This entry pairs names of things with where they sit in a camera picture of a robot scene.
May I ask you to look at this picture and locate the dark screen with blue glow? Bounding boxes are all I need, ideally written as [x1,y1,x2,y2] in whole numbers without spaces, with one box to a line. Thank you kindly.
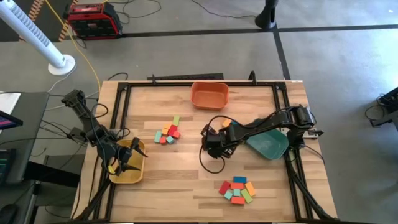
[0,148,17,186]

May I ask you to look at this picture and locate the black hazard striped mat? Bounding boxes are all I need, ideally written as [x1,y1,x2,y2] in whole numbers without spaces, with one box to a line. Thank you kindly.
[0,0,80,43]

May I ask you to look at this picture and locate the teal plastic bin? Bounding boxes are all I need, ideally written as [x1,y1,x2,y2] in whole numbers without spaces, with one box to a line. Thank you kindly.
[246,128,290,161]

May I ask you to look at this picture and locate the orange plastic bin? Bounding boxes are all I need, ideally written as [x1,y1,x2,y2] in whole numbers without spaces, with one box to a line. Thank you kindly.
[190,81,230,111]

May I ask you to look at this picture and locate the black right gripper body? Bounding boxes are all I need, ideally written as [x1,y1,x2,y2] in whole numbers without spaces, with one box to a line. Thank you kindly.
[200,124,238,160]

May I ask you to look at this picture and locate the white paper sheet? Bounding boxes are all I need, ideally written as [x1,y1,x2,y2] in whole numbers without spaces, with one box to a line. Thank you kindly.
[0,92,22,115]

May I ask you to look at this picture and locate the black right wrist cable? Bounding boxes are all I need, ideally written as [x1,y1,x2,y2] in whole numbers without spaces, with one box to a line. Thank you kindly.
[198,142,226,174]

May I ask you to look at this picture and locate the white tower fan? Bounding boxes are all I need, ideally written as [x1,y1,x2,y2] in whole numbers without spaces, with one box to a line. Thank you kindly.
[0,0,76,77]

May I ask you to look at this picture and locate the dark grey side table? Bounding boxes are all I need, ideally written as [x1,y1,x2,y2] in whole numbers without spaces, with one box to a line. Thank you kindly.
[0,91,50,187]

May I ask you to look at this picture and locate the yellow cable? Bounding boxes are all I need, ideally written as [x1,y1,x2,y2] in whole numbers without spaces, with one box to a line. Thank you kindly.
[44,0,102,93]

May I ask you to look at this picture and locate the black aluminium table frame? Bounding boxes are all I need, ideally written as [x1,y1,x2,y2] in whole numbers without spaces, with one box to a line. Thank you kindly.
[70,70,338,224]

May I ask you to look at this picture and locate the black equipment with cables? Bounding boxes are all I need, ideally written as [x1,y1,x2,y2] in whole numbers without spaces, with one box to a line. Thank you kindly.
[365,86,398,129]

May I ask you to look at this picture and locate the black floor cable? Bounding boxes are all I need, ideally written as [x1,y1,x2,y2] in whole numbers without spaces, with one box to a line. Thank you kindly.
[107,0,162,25]
[190,0,259,19]

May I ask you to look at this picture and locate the yellow plastic bin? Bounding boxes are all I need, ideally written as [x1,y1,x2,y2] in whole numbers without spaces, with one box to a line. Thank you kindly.
[108,139,146,184]

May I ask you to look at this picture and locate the black flat rail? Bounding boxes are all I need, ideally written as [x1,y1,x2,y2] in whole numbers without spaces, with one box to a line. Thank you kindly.
[147,73,224,82]

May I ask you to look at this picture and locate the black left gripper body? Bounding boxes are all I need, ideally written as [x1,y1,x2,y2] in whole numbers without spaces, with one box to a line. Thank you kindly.
[108,144,135,170]

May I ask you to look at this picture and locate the black stand base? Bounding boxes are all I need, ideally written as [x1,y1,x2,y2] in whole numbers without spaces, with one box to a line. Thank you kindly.
[254,0,280,31]

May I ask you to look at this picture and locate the tablet with pink screen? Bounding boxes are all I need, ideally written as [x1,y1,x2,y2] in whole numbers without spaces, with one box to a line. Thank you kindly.
[0,110,24,131]

